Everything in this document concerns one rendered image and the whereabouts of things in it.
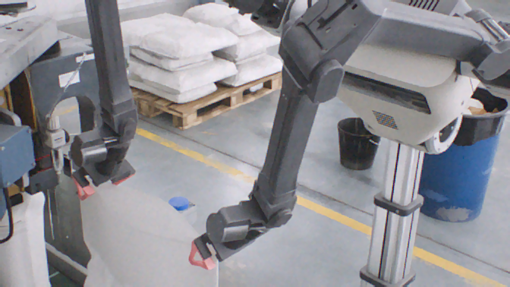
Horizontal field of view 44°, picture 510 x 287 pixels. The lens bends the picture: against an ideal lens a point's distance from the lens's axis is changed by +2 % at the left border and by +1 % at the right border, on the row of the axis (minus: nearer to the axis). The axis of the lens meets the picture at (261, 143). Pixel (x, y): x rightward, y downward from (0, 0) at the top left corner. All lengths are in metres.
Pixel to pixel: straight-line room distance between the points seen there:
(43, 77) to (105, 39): 0.32
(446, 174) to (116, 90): 2.37
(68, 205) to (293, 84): 1.66
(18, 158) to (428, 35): 0.79
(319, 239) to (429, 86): 2.03
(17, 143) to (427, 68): 0.83
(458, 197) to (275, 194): 2.48
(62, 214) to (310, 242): 1.31
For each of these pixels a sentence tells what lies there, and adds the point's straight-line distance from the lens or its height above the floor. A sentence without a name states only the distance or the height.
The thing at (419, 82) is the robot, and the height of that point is 1.39.
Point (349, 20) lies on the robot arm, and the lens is 0.84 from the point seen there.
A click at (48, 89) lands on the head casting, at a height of 1.27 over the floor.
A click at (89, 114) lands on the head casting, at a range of 1.71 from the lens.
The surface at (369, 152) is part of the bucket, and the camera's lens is 3.93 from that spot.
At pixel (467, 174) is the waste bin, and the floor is 0.31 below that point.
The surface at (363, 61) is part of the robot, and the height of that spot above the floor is 1.40.
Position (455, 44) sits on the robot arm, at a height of 1.54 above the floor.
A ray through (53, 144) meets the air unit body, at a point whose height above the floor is 1.15.
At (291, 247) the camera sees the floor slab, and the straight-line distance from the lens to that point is 3.18.
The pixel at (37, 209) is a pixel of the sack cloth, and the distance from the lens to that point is 2.02.
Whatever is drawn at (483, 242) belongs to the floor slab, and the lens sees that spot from 3.49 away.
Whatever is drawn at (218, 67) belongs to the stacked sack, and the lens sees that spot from 4.58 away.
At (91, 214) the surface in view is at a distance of 1.66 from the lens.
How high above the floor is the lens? 1.81
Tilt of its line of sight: 25 degrees down
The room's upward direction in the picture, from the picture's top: 2 degrees clockwise
